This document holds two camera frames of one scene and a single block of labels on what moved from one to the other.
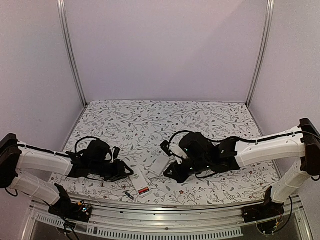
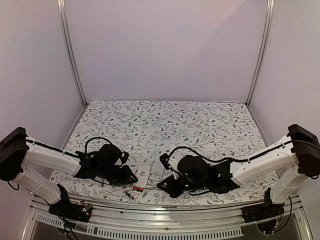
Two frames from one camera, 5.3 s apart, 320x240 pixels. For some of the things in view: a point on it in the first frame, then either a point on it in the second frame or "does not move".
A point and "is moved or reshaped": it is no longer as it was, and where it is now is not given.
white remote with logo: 140,182 is moved or reshaped
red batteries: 143,190 -> 138,189
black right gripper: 175,174 -> 171,189
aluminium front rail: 222,221 does not move
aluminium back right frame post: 269,12 does not move
